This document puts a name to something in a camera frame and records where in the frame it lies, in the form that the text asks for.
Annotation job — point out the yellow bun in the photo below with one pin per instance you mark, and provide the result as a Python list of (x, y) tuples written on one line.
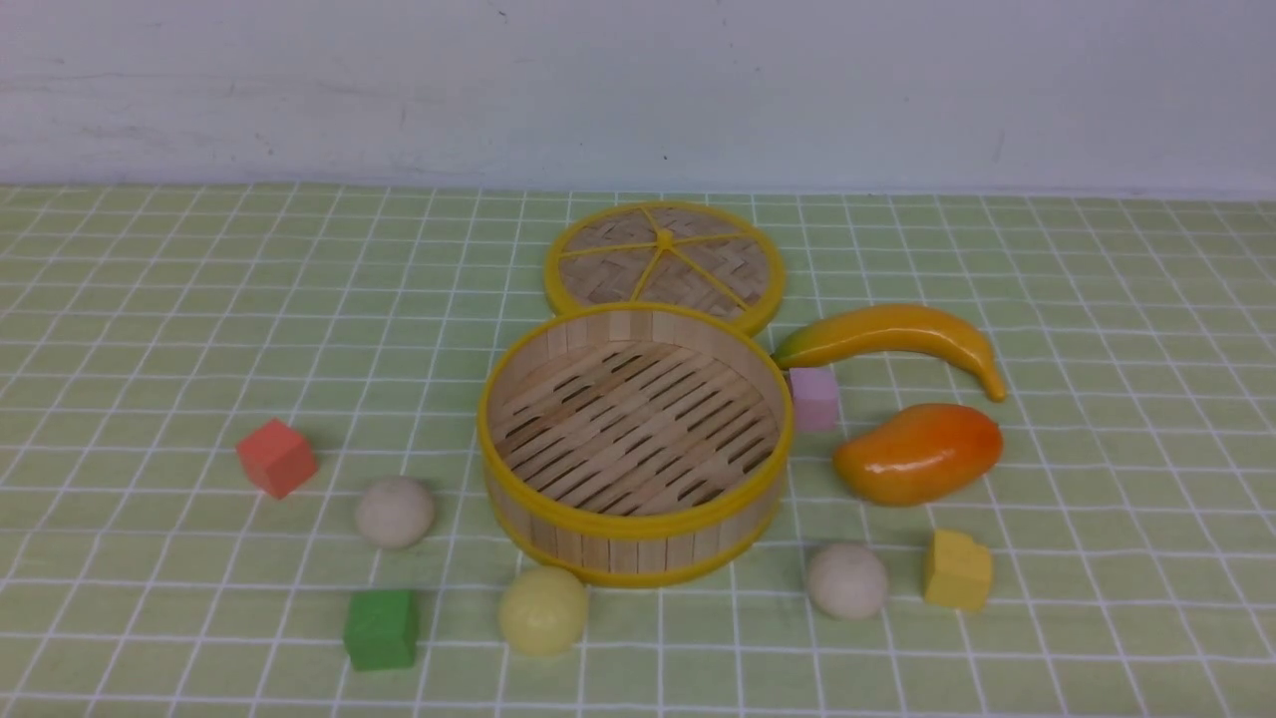
[(543, 612)]

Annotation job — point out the pink foam cube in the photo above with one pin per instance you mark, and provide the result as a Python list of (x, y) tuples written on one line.
[(816, 398)]

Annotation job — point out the red foam cube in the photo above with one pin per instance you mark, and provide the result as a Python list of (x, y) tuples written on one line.
[(276, 458)]

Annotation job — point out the woven bamboo steamer lid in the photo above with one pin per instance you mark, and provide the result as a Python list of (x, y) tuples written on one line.
[(671, 252)]

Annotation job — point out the orange toy mango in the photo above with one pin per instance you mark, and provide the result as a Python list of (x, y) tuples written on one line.
[(920, 455)]

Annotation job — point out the bamboo steamer tray yellow rim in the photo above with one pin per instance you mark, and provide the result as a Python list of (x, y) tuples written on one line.
[(635, 444)]

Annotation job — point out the yellow toy banana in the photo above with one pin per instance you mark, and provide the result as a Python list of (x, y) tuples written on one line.
[(898, 327)]

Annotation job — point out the white bun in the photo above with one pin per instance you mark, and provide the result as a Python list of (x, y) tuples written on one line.
[(847, 581), (395, 512)]

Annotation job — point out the green checkered tablecloth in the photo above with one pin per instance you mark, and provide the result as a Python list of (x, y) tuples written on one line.
[(146, 330)]

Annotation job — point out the green foam cube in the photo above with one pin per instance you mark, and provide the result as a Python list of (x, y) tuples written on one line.
[(382, 629)]

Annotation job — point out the yellow foam block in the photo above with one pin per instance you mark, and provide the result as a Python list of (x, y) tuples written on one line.
[(957, 571)]

